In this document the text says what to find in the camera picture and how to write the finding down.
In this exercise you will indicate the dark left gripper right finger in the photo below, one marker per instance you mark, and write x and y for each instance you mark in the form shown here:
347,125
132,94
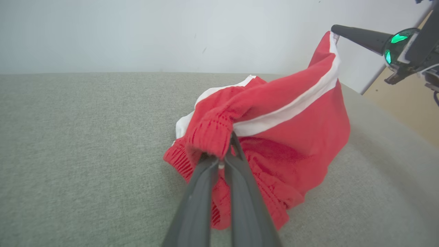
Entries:
245,206

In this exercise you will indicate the grey fabric sofa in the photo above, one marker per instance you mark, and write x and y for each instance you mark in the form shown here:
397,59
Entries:
85,154

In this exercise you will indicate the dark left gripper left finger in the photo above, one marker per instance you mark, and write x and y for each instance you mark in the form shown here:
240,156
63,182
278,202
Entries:
197,206

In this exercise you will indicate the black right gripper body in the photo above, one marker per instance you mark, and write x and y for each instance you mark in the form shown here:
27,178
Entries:
415,48

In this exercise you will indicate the red shorts with white stripe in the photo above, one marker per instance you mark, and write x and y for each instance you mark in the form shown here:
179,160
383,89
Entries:
291,137

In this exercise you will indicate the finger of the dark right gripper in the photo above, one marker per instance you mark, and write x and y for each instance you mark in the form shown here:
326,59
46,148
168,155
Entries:
363,37

